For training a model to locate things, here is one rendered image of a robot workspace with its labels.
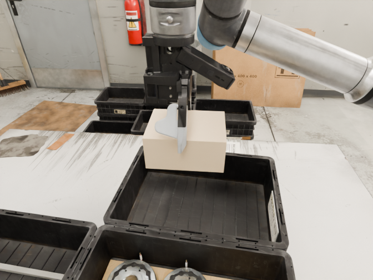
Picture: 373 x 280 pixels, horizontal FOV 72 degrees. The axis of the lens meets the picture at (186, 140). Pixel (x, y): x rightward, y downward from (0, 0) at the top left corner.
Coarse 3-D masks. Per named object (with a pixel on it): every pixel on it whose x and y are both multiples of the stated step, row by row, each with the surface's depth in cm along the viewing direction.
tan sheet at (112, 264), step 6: (108, 264) 59; (114, 264) 59; (108, 270) 58; (156, 270) 58; (162, 270) 58; (168, 270) 58; (108, 276) 57; (156, 276) 57; (162, 276) 57; (204, 276) 57; (210, 276) 57
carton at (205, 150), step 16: (160, 112) 58; (192, 112) 58; (208, 112) 58; (224, 112) 58; (192, 128) 52; (208, 128) 52; (224, 128) 52; (144, 144) 50; (160, 144) 50; (176, 144) 49; (192, 144) 49; (208, 144) 49; (224, 144) 48; (160, 160) 52; (176, 160) 52; (192, 160) 51; (208, 160) 51; (224, 160) 51
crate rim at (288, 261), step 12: (108, 228) 55; (120, 228) 55; (132, 228) 55; (96, 240) 53; (168, 240) 53; (180, 240) 53; (192, 240) 53; (204, 240) 53; (216, 240) 53; (84, 252) 51; (252, 252) 51; (264, 252) 51; (276, 252) 51; (84, 264) 48; (288, 264) 48; (72, 276) 47; (288, 276) 47
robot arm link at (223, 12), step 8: (208, 0) 44; (216, 0) 43; (224, 0) 42; (232, 0) 42; (240, 0) 42; (208, 8) 45; (216, 8) 44; (224, 8) 43; (232, 8) 43; (240, 8) 45; (224, 16) 45; (232, 16) 46
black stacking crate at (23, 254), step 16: (0, 224) 61; (16, 224) 60; (32, 224) 58; (48, 224) 57; (0, 240) 64; (16, 240) 64; (32, 240) 62; (48, 240) 61; (64, 240) 60; (80, 240) 59; (0, 256) 61; (16, 256) 61; (32, 256) 61; (48, 256) 60; (64, 256) 61; (0, 272) 58; (64, 272) 58
